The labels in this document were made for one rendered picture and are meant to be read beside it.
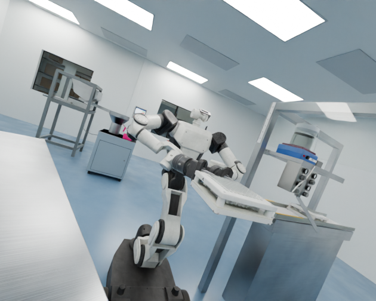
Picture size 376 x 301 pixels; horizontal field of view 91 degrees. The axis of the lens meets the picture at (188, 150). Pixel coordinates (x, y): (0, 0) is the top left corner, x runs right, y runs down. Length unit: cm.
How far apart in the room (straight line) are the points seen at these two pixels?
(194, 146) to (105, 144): 235
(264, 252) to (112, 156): 266
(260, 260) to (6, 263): 153
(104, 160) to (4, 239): 297
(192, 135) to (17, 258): 99
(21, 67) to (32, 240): 638
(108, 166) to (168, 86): 358
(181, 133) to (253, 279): 125
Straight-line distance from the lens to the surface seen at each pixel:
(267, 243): 168
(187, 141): 121
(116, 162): 343
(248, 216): 70
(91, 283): 45
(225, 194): 61
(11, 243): 52
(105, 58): 631
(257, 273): 178
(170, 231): 122
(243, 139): 719
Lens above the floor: 121
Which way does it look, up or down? 4 degrees down
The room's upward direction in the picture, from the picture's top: 21 degrees clockwise
